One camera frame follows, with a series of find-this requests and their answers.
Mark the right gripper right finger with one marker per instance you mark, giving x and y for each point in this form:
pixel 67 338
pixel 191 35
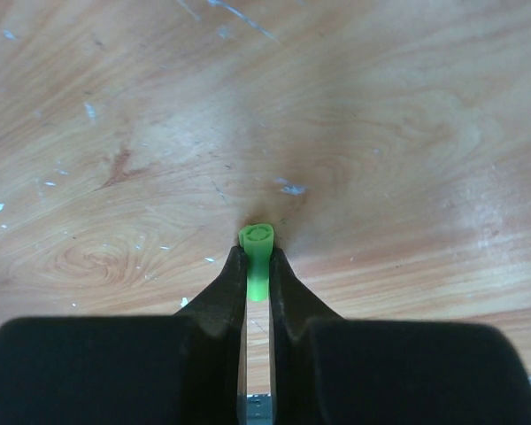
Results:
pixel 327 369

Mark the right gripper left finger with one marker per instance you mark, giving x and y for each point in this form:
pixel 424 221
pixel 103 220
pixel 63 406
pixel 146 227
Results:
pixel 186 367

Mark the light green pen cap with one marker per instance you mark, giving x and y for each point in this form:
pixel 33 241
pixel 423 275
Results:
pixel 257 242

